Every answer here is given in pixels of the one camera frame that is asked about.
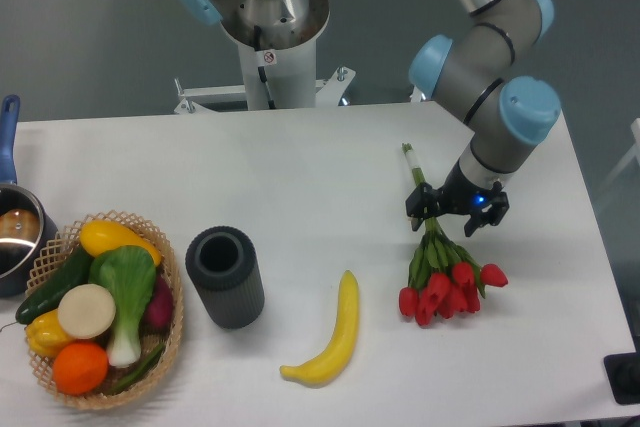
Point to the purple sweet potato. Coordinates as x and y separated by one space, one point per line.
159 311

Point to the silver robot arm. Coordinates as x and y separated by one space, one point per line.
508 118

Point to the white round slice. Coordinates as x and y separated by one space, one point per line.
86 311

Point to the woven wicker basket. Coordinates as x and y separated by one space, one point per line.
53 255

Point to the yellow squash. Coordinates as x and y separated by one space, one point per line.
100 236

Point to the yellow banana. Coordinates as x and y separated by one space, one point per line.
326 366

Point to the green bok choy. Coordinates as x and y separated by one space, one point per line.
128 273

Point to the yellow bell pepper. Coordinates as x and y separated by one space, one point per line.
46 337

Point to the orange fruit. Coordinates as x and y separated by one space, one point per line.
80 367

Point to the green bean pod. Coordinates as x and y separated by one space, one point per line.
140 371

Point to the dark grey ribbed vase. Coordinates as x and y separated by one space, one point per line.
223 266

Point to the blue handled saucepan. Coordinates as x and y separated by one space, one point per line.
25 226

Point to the red tulip bouquet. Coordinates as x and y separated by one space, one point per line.
444 279

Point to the dark green cucumber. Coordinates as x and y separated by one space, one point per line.
72 273

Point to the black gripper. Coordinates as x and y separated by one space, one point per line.
460 196

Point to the black device at edge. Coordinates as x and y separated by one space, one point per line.
623 376

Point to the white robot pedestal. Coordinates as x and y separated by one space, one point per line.
277 44

